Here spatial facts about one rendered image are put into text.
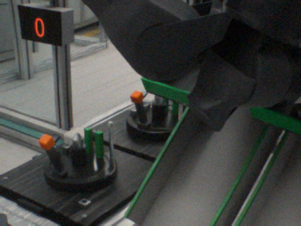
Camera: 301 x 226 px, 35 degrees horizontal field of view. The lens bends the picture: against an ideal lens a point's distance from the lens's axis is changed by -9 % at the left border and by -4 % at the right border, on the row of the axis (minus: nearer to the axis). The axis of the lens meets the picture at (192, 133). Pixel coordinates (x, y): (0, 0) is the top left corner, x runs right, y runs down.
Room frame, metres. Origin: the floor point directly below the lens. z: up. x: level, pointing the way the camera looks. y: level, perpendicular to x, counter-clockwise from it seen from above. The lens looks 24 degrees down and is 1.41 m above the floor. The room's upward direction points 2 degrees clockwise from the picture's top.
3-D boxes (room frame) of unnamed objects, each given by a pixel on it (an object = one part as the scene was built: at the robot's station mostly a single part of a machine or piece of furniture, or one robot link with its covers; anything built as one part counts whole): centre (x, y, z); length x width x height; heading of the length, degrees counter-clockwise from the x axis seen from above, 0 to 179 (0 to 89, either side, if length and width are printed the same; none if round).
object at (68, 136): (0.91, 0.24, 0.97); 0.05 x 0.05 x 0.04; 60
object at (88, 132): (0.82, 0.19, 1.01); 0.01 x 0.01 x 0.05; 60
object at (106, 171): (0.77, 0.20, 0.98); 0.14 x 0.14 x 0.02
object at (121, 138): (0.99, 0.07, 1.01); 0.24 x 0.24 x 0.13; 60
